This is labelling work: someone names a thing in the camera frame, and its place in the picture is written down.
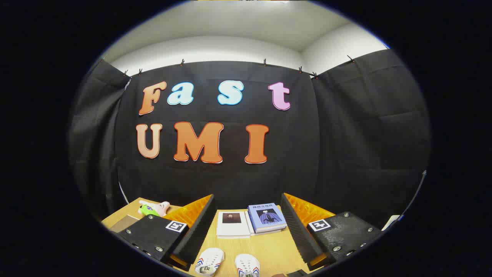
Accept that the beige fabric storage box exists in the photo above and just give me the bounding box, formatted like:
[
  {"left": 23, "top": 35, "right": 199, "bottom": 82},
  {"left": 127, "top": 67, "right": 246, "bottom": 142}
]
[{"left": 110, "top": 215, "right": 140, "bottom": 233}]

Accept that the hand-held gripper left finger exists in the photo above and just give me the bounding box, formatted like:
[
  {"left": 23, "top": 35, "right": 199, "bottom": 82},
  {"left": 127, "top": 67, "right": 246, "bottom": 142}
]
[{"left": 116, "top": 194, "right": 216, "bottom": 270}]

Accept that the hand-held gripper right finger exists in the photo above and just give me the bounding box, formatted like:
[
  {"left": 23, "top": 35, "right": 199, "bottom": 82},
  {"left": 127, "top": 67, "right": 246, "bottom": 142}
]
[{"left": 281, "top": 193, "right": 383, "bottom": 270}]

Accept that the white canvas shoe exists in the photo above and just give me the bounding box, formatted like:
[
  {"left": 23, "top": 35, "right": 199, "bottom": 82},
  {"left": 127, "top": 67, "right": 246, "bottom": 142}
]
[
  {"left": 235, "top": 254, "right": 261, "bottom": 277},
  {"left": 195, "top": 248, "right": 225, "bottom": 277}
]

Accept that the blue-edged book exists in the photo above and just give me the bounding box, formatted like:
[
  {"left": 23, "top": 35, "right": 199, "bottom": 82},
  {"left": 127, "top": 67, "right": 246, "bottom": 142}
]
[{"left": 252, "top": 224, "right": 288, "bottom": 234}]

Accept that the pink starfish plush toy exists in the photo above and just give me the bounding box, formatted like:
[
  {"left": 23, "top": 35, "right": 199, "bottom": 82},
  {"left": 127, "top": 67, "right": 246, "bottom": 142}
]
[{"left": 138, "top": 200, "right": 170, "bottom": 217}]

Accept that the blue cover book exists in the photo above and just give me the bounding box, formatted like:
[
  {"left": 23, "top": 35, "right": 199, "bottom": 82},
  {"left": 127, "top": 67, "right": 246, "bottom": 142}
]
[{"left": 248, "top": 203, "right": 287, "bottom": 230}]

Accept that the row of small cloth clips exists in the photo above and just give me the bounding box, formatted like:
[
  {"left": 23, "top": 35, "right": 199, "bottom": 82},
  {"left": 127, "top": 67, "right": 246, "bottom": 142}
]
[{"left": 101, "top": 55, "right": 356, "bottom": 79}]

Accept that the white book with dark photo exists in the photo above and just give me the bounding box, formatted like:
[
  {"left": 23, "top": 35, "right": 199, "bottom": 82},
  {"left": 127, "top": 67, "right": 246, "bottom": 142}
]
[{"left": 216, "top": 210, "right": 251, "bottom": 239}]

